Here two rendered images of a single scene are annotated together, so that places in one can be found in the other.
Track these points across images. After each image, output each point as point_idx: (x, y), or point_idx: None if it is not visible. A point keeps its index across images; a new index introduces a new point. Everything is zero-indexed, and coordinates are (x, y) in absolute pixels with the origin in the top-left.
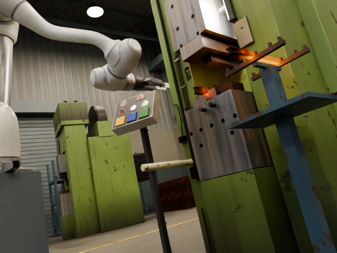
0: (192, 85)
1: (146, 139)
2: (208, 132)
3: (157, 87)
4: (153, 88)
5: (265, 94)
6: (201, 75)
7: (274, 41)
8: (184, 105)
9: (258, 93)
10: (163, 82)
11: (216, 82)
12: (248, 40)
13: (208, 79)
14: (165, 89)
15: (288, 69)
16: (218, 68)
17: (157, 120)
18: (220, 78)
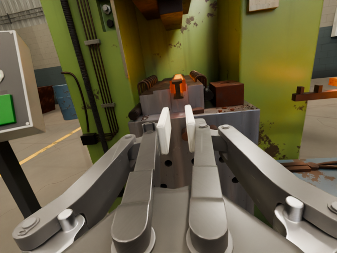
0: (116, 44)
1: (7, 156)
2: (184, 170)
3: (167, 142)
4: (160, 161)
5: (258, 106)
6: (126, 25)
7: (308, 25)
8: (94, 81)
9: (248, 101)
10: (205, 123)
11: (137, 39)
12: (271, 3)
13: (132, 33)
14: (170, 126)
15: (307, 81)
16: (164, 24)
17: (43, 126)
18: (138, 33)
